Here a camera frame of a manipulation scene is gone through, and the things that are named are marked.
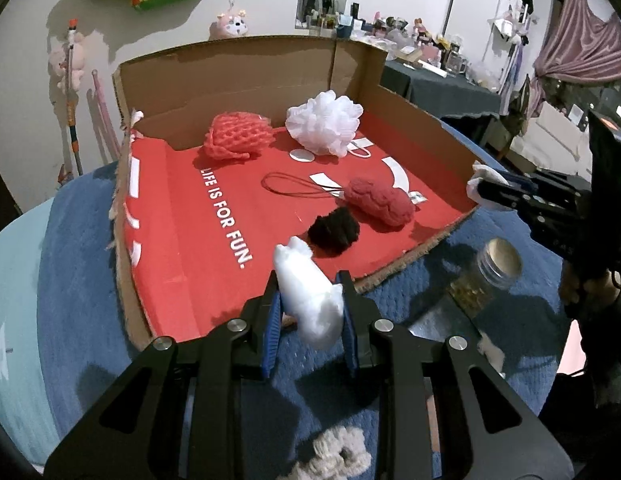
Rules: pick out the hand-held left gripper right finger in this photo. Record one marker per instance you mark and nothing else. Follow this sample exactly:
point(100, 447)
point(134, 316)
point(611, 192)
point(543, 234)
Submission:
point(349, 340)

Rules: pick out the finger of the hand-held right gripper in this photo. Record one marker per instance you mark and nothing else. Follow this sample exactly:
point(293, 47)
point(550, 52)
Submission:
point(505, 197)
point(520, 181)

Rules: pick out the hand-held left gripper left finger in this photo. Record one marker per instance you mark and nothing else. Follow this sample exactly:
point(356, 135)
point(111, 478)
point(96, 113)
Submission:
point(270, 332)

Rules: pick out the white sachet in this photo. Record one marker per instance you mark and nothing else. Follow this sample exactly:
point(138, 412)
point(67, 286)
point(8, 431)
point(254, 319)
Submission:
point(483, 172)

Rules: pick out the white crochet scrunchie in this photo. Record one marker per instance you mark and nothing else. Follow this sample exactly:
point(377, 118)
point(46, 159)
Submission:
point(335, 450)

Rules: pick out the black scrunchie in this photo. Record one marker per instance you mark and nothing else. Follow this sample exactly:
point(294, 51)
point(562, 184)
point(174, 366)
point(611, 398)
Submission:
point(335, 230)

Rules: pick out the red plush toy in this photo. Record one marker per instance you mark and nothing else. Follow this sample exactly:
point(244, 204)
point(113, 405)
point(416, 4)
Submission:
point(380, 202)

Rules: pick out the white bath pouf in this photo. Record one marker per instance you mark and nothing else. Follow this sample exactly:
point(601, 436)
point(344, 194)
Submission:
point(325, 120)

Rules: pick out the red foam net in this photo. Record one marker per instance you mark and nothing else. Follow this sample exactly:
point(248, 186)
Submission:
point(235, 135)

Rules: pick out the brown cardboard box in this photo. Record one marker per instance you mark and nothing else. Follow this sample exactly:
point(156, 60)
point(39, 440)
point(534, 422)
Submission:
point(240, 75)

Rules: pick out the person's right hand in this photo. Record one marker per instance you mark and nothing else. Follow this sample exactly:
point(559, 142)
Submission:
point(573, 287)

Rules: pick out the glass jar with lid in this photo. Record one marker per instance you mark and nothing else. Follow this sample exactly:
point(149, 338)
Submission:
point(495, 265)

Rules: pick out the pink bed sheet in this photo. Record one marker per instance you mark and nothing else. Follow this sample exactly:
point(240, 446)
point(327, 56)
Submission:
point(573, 347)

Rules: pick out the pink curtain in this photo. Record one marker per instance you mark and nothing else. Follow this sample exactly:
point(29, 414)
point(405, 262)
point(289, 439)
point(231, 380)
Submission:
point(580, 40)

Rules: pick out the white refrigerator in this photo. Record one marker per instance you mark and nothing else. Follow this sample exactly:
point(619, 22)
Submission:
point(475, 10)

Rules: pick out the cluster of cosmetics bottles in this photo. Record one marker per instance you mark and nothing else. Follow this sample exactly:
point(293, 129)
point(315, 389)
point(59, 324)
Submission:
point(415, 35)

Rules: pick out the blue fleece blanket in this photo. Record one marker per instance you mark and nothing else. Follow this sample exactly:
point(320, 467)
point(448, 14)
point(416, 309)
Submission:
point(90, 285)

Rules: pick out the light blue bed sheet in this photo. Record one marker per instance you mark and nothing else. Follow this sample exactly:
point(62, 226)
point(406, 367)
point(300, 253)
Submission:
point(15, 285)

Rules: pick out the stick with orange tip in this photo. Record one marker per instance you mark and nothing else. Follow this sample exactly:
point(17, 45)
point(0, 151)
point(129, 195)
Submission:
point(74, 125)

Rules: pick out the pink cow plush toy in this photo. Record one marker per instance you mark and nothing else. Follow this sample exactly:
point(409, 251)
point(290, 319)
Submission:
point(229, 22)

